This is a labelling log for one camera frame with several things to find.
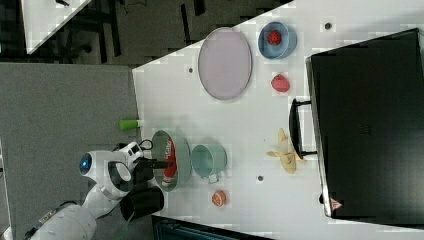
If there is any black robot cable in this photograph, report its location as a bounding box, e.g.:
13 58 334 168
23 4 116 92
113 139 155 152

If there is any plush peeled banana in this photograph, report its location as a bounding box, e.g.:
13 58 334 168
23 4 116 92
266 128 306 174

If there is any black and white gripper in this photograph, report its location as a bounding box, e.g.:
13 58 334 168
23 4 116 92
127 141 174 184

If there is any red plush ketchup bottle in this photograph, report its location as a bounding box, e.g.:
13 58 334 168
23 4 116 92
162 138 177 187

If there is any lilac round plate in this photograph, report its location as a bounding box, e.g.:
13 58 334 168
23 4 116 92
198 27 252 100

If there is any plush orange slice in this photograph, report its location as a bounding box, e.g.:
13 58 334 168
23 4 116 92
211 190 227 207

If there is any plush strawberry on table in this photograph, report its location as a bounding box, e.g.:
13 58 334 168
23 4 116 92
271 74 290 93

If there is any green plush fruit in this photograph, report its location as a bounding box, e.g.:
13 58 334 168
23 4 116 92
119 119 144 131

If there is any blue bowl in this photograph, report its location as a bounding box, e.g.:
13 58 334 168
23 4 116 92
258 22 297 59

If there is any green mug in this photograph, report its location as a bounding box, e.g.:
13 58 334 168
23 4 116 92
191 144 227 184

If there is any black cylinder near strainer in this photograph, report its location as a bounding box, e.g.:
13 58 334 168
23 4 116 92
120 186 164 221

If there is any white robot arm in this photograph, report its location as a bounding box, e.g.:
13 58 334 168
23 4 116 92
24 141 173 240

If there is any green perforated strainer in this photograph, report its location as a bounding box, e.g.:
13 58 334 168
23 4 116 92
151 130 192 192

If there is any strawberry inside blue bowl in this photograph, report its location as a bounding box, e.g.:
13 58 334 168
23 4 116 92
267 30 282 45

